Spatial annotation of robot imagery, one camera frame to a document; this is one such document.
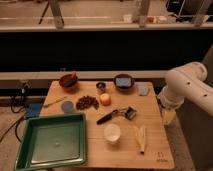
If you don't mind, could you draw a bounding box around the green plastic tray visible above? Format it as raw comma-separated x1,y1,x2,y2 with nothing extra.
14,113,87,171

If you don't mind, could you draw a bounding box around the black cable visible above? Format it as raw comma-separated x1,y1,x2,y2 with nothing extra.
0,83,32,144

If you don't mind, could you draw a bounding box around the dark bowl with blue sponge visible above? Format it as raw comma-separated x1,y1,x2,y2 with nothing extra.
113,74,135,91

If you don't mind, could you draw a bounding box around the small metal cup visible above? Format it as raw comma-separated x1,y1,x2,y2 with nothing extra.
96,82,106,93

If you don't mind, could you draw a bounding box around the wooden stick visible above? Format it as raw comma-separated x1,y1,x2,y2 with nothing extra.
42,96,67,108

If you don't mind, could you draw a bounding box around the red-brown bowl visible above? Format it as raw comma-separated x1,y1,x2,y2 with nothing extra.
59,74,78,89

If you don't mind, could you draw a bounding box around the white round cup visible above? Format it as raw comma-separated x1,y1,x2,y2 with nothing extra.
104,124,121,144

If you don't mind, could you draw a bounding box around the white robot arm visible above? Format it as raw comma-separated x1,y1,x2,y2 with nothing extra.
157,62,213,125

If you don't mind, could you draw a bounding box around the black handled peeler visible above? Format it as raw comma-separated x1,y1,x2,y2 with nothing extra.
96,107,136,125

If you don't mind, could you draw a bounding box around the red eraser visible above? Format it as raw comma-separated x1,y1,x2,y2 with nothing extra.
71,71,77,79

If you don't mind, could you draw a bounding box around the blue box on floor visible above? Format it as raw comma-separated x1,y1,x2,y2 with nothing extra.
25,103,42,119

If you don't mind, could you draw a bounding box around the blue round lid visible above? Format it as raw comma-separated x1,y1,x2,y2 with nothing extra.
61,101,74,113

